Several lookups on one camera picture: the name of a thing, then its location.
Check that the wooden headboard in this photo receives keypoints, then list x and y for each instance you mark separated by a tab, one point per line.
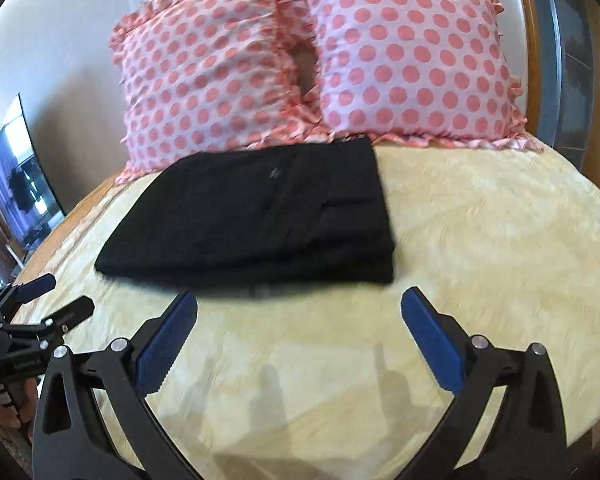
527	35

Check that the black pants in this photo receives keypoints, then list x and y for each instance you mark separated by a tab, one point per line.
250	220

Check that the flat screen television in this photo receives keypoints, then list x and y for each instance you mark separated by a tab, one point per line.
20	185

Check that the person's left hand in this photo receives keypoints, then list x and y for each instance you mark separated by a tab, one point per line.
25	405

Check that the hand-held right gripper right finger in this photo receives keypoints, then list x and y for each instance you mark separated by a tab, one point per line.
432	340

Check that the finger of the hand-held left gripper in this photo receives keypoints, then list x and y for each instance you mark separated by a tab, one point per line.
35	287
67	317

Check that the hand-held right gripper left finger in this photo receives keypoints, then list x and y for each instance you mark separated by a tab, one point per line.
162	345

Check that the grey framed window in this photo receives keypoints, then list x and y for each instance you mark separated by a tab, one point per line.
575	35

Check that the pink polka-dot ruffled pillow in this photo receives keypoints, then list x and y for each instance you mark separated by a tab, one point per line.
200	75
410	50

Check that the yellow patterned bed blanket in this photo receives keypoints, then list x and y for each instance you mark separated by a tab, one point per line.
480	260

